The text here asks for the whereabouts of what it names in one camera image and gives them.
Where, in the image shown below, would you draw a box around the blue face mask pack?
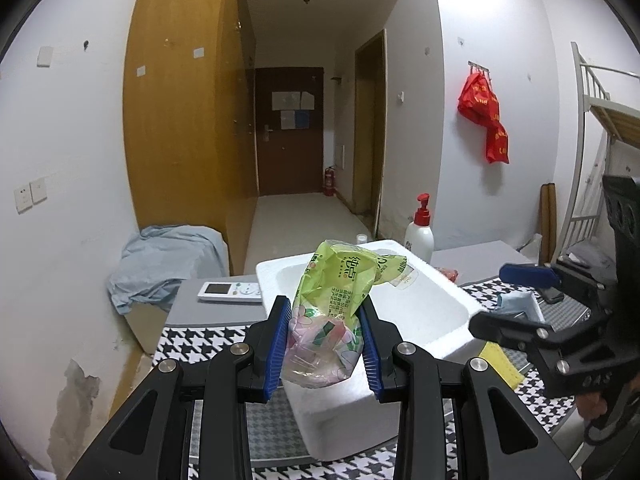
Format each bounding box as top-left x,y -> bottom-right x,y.
495,290 -> 546,324

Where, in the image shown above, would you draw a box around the yellow foam fruit net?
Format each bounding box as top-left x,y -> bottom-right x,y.
478,342 -> 524,390

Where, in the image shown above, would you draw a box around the green tissue pack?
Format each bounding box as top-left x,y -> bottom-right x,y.
281,240 -> 408,389

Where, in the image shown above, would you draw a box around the person right hand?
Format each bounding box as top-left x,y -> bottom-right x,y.
575,392 -> 608,420

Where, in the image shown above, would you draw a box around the black smartphone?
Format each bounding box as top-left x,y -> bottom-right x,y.
536,287 -> 564,304

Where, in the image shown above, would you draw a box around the red snack packet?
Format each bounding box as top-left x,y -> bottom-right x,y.
438,268 -> 459,283

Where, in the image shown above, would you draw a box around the white styrofoam box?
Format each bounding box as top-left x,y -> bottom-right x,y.
283,240 -> 483,462

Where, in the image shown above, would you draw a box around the white red pump bottle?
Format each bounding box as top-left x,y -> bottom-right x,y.
404,193 -> 435,263

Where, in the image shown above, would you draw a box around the white remote control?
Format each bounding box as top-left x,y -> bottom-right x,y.
198,282 -> 262,304

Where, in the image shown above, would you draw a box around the metal bunk bed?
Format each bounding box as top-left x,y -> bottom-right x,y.
552,41 -> 639,262

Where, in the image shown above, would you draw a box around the light blue cloth pile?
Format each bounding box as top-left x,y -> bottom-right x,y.
106,226 -> 230,315

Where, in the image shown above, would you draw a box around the red hanging bag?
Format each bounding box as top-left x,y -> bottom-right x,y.
458,66 -> 510,164

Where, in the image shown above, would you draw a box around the red fire extinguisher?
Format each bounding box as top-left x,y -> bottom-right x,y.
323,166 -> 335,196

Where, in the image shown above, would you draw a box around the dark brown entrance door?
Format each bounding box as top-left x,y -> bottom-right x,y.
255,67 -> 324,196

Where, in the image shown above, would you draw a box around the wooden wardrobe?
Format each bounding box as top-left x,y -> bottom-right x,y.
122,0 -> 260,241

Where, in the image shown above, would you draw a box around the wooden boards against wall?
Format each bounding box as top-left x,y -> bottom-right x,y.
539,183 -> 556,263

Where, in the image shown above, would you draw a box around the wall hook rack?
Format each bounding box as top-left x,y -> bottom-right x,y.
468,61 -> 491,80

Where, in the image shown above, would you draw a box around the side doorway frame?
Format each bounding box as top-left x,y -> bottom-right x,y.
352,30 -> 387,222

